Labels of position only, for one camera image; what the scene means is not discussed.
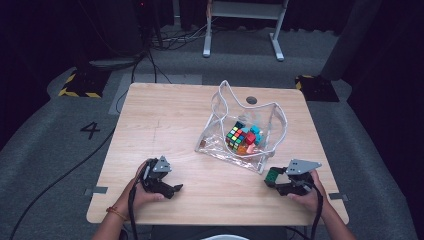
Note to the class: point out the black yellow striped floor base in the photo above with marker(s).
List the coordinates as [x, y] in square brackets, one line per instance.
[83, 83]
[316, 88]

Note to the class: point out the person's left hand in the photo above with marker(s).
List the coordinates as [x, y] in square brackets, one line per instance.
[133, 200]

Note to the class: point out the green toy block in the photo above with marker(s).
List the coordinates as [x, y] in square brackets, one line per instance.
[271, 175]

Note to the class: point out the grey flat stand base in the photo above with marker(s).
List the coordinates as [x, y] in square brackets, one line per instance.
[111, 63]

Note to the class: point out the white round object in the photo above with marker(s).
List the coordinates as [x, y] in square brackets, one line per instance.
[226, 238]

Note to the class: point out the white metal stand frame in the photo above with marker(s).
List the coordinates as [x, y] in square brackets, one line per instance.
[207, 40]

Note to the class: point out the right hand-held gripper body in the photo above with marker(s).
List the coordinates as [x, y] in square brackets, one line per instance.
[300, 183]

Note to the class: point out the multicoloured puzzle cube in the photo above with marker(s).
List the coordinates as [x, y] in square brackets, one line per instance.
[233, 137]

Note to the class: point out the clear plastic bag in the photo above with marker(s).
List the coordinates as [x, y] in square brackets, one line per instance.
[216, 133]

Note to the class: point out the grey round table grommet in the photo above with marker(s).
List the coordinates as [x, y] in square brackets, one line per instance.
[251, 100]

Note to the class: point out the person's right hand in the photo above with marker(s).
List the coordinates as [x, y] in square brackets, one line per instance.
[316, 200]

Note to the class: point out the grey pillar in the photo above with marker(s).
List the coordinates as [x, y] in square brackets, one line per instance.
[350, 40]

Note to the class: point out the grey tape strip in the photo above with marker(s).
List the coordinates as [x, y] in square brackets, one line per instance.
[96, 190]
[338, 196]

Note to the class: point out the pink toy block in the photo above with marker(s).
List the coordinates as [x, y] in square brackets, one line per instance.
[250, 149]

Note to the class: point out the blue toy block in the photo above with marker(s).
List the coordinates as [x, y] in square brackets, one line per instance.
[256, 130]

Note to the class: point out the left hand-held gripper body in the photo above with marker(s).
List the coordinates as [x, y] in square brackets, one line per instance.
[152, 178]

